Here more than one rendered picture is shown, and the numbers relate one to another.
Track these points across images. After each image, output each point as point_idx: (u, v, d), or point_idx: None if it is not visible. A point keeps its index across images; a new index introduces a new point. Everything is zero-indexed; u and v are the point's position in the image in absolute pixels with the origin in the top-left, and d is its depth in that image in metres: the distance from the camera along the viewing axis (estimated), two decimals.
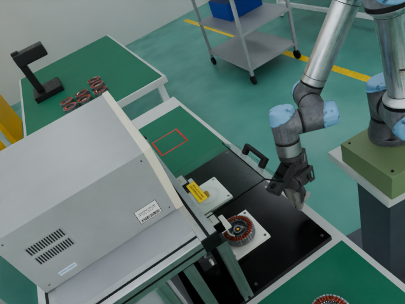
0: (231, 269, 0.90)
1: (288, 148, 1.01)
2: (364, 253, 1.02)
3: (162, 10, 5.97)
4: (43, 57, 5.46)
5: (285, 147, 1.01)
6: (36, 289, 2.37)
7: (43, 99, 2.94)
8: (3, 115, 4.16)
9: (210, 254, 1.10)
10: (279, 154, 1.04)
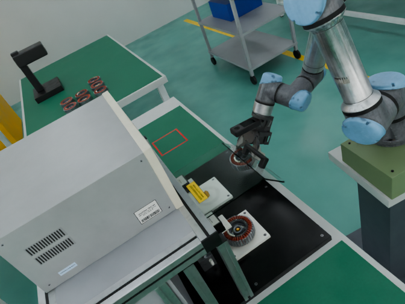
0: (231, 269, 0.90)
1: (263, 105, 1.25)
2: (364, 253, 1.02)
3: (162, 10, 5.97)
4: (43, 57, 5.46)
5: (261, 104, 1.25)
6: (36, 289, 2.37)
7: (43, 99, 2.94)
8: (3, 115, 4.16)
9: (210, 254, 1.10)
10: (253, 108, 1.28)
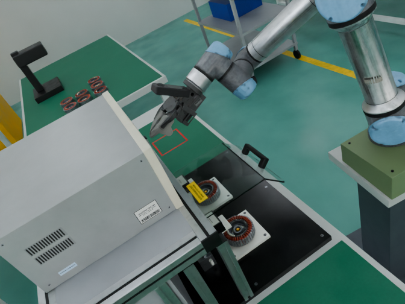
0: (231, 269, 0.90)
1: (199, 73, 1.04)
2: (364, 253, 1.02)
3: (162, 10, 5.97)
4: (43, 57, 5.46)
5: (199, 70, 1.04)
6: (36, 289, 2.37)
7: (43, 99, 2.94)
8: (3, 115, 4.16)
9: (210, 254, 1.10)
10: (188, 75, 1.06)
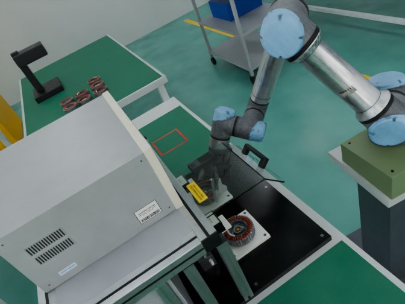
0: (231, 269, 0.90)
1: (217, 141, 1.23)
2: (364, 253, 1.02)
3: (162, 10, 5.97)
4: (43, 57, 5.46)
5: (215, 140, 1.23)
6: (36, 289, 2.37)
7: (43, 99, 2.94)
8: (3, 115, 4.16)
9: (210, 254, 1.10)
10: (209, 143, 1.26)
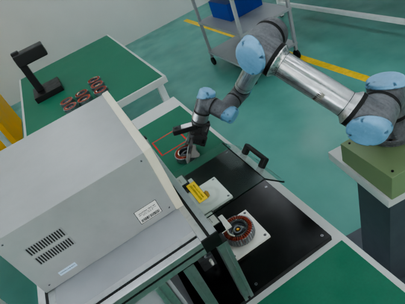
0: (231, 269, 0.90)
1: (196, 114, 1.50)
2: (364, 253, 1.02)
3: (162, 10, 5.97)
4: (43, 57, 5.46)
5: (194, 113, 1.50)
6: (36, 289, 2.37)
7: (43, 99, 2.94)
8: (3, 115, 4.16)
9: (210, 254, 1.10)
10: (191, 115, 1.54)
